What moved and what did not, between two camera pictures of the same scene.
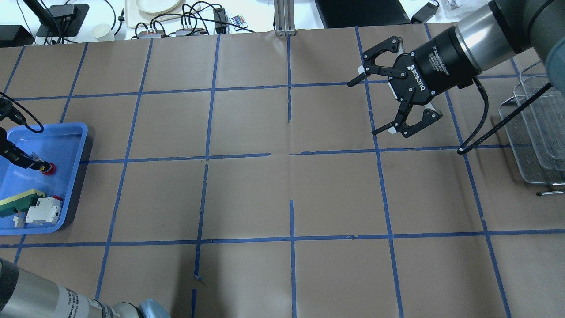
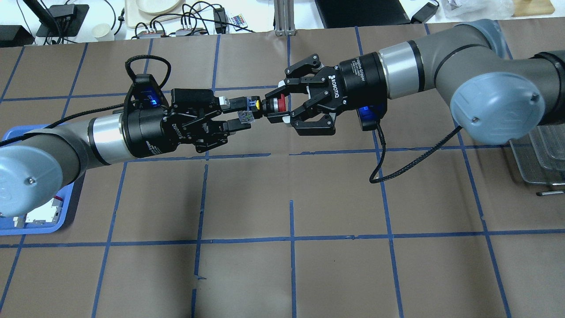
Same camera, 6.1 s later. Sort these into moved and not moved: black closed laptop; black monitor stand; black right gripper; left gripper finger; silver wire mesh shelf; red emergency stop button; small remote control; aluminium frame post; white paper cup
Moved: red emergency stop button; left gripper finger; black right gripper
Not moved: aluminium frame post; black closed laptop; white paper cup; black monitor stand; small remote control; silver wire mesh shelf
